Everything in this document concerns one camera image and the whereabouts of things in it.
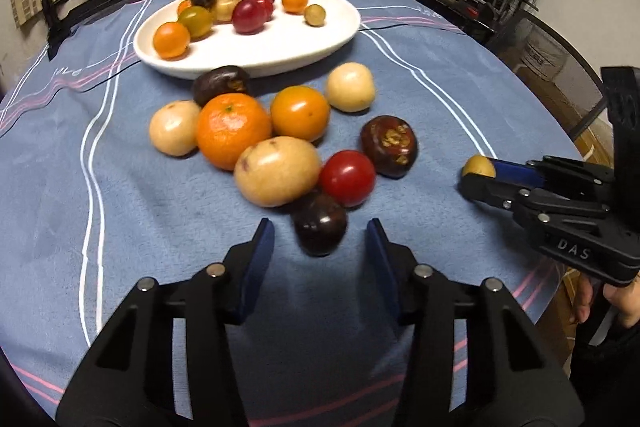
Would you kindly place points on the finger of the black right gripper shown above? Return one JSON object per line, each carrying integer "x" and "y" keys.
{"x": 524, "y": 199}
{"x": 550, "y": 173}

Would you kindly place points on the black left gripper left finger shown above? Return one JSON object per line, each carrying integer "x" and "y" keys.
{"x": 125, "y": 378}

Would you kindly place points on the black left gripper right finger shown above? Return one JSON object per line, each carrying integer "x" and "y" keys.
{"x": 475, "y": 357}

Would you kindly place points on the small yellow-green fruit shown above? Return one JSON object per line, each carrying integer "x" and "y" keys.
{"x": 481, "y": 165}

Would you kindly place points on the dark brown mangosteen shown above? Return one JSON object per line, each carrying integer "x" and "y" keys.
{"x": 390, "y": 144}

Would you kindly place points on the dark purple plum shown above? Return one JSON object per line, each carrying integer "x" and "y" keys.
{"x": 319, "y": 223}

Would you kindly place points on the large beige potato-like fruit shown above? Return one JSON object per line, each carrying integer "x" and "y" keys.
{"x": 277, "y": 171}

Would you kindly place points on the person right hand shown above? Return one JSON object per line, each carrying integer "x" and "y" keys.
{"x": 625, "y": 299}

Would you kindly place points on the cardboard box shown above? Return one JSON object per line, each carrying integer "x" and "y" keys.
{"x": 542, "y": 54}

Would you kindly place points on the pale beige round fruit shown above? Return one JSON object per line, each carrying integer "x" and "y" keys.
{"x": 350, "y": 88}

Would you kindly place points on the small orange tomato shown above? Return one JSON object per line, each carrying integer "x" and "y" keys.
{"x": 301, "y": 112}

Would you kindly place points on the orange mandarin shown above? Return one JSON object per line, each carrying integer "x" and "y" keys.
{"x": 227, "y": 125}

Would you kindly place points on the small tan fruit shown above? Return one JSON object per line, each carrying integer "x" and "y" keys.
{"x": 315, "y": 15}

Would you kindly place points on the white oval plate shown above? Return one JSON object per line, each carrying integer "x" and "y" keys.
{"x": 285, "y": 43}

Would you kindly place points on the small orange fruit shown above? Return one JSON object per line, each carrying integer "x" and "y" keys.
{"x": 294, "y": 6}

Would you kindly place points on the dark purple fruit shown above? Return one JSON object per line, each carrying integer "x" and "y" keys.
{"x": 219, "y": 81}

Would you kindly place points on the small red tomato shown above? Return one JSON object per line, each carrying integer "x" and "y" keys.
{"x": 267, "y": 8}

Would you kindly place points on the orange fruit on plate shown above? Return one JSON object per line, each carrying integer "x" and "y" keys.
{"x": 171, "y": 40}

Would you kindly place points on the tan mangosteen-like fruit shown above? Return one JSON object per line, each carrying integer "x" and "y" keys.
{"x": 223, "y": 10}

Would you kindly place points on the green-yellow tomato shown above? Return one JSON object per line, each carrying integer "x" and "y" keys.
{"x": 198, "y": 21}

